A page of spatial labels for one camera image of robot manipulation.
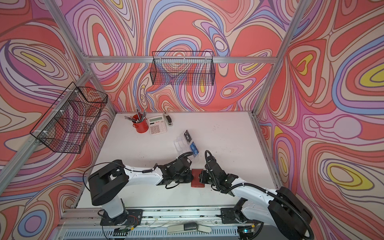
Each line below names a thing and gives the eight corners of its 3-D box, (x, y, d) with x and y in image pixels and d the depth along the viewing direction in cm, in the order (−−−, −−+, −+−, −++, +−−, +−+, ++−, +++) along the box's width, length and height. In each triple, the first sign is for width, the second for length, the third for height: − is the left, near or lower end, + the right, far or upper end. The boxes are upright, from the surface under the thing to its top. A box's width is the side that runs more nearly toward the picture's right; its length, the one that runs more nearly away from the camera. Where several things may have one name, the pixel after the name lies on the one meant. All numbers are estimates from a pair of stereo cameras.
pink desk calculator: (151, 135, 108) (150, 132, 104) (149, 121, 116) (147, 118, 113) (167, 131, 110) (166, 128, 107) (164, 118, 119) (163, 114, 115)
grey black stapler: (168, 127, 112) (168, 123, 109) (164, 115, 120) (163, 112, 116) (173, 125, 113) (173, 121, 110) (168, 114, 121) (167, 110, 117)
